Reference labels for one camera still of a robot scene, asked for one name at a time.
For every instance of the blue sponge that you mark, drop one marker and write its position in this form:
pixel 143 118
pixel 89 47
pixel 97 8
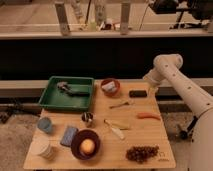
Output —
pixel 68 136

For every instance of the dark brown bowl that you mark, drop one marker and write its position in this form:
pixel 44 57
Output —
pixel 79 138

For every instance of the white cup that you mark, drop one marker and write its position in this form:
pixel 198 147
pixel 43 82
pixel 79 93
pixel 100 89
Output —
pixel 41 147

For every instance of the orange carrot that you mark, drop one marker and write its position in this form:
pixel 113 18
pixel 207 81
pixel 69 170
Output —
pixel 148 115

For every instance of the blue cup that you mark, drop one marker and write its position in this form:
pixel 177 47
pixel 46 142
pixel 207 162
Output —
pixel 45 124

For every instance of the black camera on stand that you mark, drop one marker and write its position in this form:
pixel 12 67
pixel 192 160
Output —
pixel 199 9

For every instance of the white object in red bowl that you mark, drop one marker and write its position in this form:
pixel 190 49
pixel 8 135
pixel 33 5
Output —
pixel 109 87

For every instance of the small metal cup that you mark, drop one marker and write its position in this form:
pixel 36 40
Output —
pixel 87 118

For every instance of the bunch of dark grapes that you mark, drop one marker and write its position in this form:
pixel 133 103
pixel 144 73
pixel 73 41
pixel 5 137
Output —
pixel 141 154

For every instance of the wooden table board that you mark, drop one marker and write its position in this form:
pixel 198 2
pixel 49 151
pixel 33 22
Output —
pixel 112 152

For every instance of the grey tool in tray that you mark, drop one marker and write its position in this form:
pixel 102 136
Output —
pixel 64 87

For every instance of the orange ball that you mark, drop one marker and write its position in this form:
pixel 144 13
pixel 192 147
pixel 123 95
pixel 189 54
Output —
pixel 87 147

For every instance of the green plastic tray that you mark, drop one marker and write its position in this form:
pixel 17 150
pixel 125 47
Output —
pixel 64 93

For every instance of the red bowl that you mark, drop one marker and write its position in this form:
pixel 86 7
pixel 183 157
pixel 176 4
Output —
pixel 111 94

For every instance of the black eraser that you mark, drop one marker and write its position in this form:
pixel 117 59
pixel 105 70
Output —
pixel 137 93

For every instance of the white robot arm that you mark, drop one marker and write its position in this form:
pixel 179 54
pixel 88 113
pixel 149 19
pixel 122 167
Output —
pixel 167 66

